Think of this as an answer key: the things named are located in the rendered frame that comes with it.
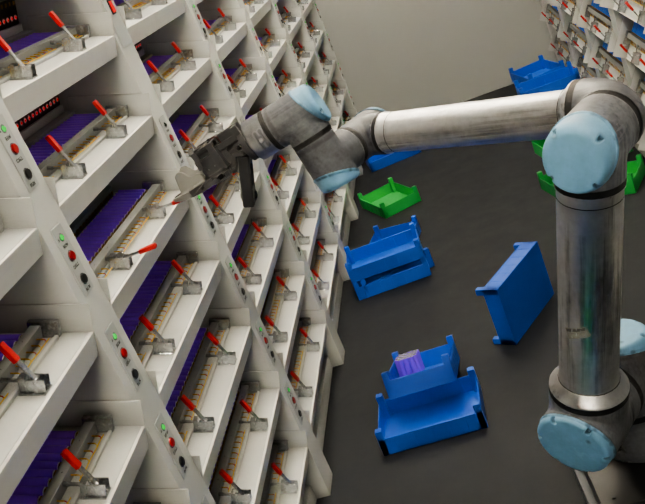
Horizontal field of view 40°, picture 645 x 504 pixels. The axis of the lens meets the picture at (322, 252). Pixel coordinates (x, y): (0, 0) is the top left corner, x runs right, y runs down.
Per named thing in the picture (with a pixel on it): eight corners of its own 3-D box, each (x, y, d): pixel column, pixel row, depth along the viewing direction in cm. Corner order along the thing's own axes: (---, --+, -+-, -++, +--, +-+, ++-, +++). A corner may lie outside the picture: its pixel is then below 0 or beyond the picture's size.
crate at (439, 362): (399, 376, 280) (391, 352, 280) (460, 358, 276) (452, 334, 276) (389, 400, 251) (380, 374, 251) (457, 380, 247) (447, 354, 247)
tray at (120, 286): (189, 207, 208) (184, 169, 204) (115, 328, 152) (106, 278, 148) (106, 210, 210) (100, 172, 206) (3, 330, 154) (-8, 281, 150)
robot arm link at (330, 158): (376, 164, 182) (344, 113, 180) (344, 190, 175) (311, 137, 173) (347, 178, 189) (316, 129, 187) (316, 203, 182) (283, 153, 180)
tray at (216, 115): (237, 129, 272) (232, 85, 267) (197, 194, 216) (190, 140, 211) (173, 132, 274) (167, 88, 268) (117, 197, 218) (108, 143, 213)
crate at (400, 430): (481, 388, 257) (473, 365, 254) (488, 427, 238) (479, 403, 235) (384, 415, 263) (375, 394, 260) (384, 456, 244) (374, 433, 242)
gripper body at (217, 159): (194, 147, 187) (240, 117, 184) (218, 180, 189) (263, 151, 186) (187, 158, 180) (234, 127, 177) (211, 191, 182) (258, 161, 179)
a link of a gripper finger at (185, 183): (160, 182, 186) (195, 159, 184) (177, 204, 188) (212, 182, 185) (157, 186, 183) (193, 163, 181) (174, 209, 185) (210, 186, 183)
